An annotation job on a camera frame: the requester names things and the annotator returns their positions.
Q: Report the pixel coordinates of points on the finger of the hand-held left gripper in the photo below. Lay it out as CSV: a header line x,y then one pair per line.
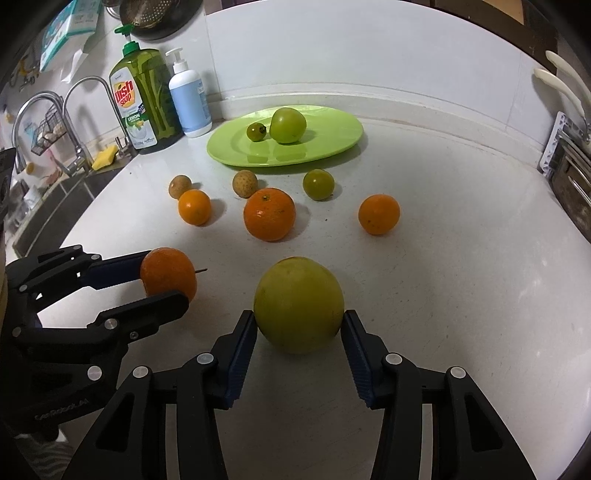
x,y
115,272
138,314

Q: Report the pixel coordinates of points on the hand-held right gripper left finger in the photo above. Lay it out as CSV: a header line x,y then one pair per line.
x,y
242,364

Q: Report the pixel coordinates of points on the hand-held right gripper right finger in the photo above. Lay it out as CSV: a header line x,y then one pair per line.
x,y
355,357

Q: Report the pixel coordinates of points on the large yellow-green apple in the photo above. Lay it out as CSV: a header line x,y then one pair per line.
x,y
298,304

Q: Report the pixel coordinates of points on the small brown fruit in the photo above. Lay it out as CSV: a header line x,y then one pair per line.
x,y
180,186
244,183

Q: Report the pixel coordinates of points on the large orange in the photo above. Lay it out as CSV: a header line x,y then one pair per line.
x,y
269,214

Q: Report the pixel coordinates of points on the round green fruit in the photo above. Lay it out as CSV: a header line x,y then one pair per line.
x,y
318,184

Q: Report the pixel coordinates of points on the green plate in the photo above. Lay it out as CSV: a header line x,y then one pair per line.
x,y
332,134

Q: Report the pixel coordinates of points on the grey patterned cloth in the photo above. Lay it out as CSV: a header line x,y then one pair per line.
x,y
41,457

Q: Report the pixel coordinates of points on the steel sink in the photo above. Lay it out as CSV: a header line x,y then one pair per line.
x,y
55,198

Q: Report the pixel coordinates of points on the yellow sponge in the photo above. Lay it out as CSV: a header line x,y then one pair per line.
x,y
105,158

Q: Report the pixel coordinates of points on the chrome faucet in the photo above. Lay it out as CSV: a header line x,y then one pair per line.
x,y
76,152
19,138

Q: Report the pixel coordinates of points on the green dish soap bottle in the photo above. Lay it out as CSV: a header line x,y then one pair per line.
x,y
143,92

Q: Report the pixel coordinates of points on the white blue pump bottle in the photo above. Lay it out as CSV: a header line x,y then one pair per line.
x,y
187,101

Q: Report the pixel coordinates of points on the small dark green fruit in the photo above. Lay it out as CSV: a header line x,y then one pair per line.
x,y
256,132

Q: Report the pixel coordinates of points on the bright green apple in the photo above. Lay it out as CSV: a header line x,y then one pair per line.
x,y
287,124

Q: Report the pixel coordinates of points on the white blue paper package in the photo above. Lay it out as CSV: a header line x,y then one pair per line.
x,y
67,27

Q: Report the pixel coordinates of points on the brown wooden cabinet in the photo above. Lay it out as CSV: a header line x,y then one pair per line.
x,y
485,9

